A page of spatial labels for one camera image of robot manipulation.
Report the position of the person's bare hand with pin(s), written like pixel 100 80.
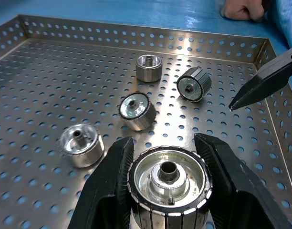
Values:
pixel 241 9

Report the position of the blue sleeve of person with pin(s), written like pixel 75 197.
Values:
pixel 283 21

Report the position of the metal roller with dark segments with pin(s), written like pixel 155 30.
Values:
pixel 171 188
pixel 193 84

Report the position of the perforated steel tray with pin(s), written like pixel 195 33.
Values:
pixel 65 100

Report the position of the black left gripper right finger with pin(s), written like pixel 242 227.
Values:
pixel 241 190

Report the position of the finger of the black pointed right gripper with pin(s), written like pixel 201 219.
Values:
pixel 263 83

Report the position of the smooth silver metal roller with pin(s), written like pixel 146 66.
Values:
pixel 136 112
pixel 82 146
pixel 149 68

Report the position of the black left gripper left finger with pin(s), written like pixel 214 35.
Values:
pixel 105 190

